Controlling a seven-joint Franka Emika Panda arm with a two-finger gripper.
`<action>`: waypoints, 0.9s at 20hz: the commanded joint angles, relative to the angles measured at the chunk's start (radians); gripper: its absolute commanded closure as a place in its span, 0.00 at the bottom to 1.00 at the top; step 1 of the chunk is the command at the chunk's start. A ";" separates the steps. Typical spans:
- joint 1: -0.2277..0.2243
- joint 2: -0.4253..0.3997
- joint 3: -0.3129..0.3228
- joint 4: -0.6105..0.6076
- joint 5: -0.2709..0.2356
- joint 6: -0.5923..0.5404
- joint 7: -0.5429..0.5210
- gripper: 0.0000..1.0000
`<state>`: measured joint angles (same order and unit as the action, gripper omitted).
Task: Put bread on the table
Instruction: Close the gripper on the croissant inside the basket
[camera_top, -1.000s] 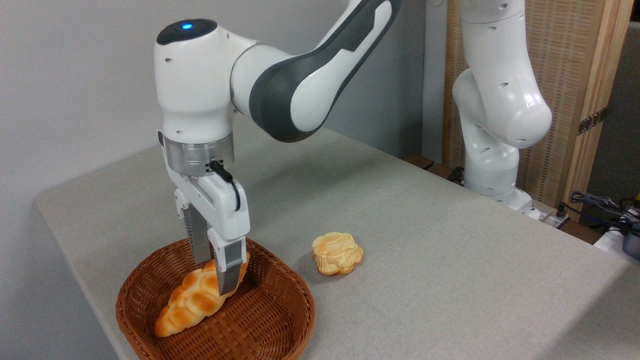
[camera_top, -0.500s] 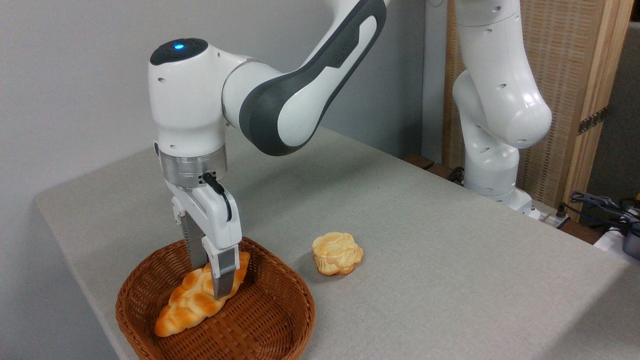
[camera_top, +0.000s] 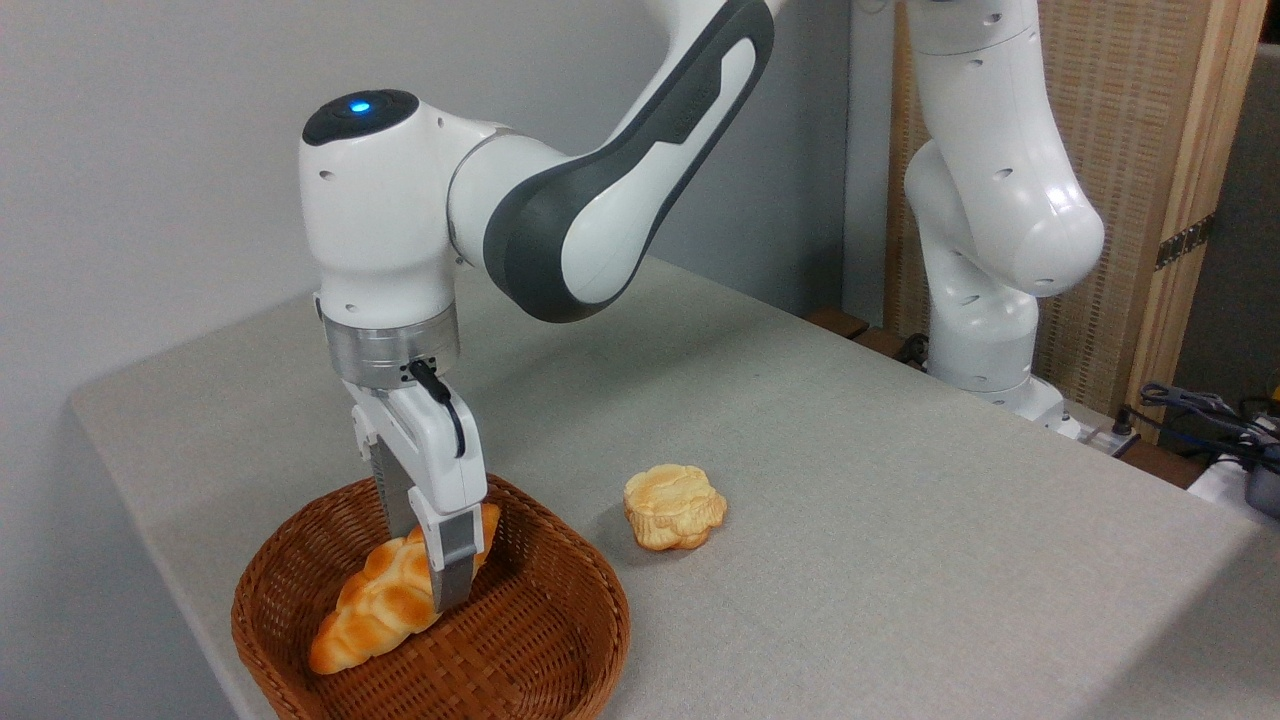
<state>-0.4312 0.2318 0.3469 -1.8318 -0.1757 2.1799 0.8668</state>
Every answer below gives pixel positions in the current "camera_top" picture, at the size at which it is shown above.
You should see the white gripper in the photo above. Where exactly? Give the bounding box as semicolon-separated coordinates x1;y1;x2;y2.
346;379;489;613

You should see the long braided bread loaf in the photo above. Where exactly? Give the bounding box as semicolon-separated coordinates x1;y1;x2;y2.
308;501;502;675

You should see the round flower-shaped bread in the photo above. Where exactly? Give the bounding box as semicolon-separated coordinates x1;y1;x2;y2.
623;464;728;552

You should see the brown wicker basket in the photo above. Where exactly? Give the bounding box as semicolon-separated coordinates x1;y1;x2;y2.
231;472;632;720

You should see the brown wooden base board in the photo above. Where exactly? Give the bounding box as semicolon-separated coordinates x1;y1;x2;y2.
804;306;933;373

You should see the black metal screen hinge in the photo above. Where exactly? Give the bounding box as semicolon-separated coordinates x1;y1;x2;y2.
1154;211;1217;272

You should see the wooden woven screen panel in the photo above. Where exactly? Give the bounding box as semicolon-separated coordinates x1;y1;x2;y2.
885;0;1269;441

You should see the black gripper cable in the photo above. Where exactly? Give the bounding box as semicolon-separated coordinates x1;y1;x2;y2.
407;360;469;460

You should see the bundle of dark cables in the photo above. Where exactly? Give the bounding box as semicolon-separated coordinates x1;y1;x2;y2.
1138;381;1280;471

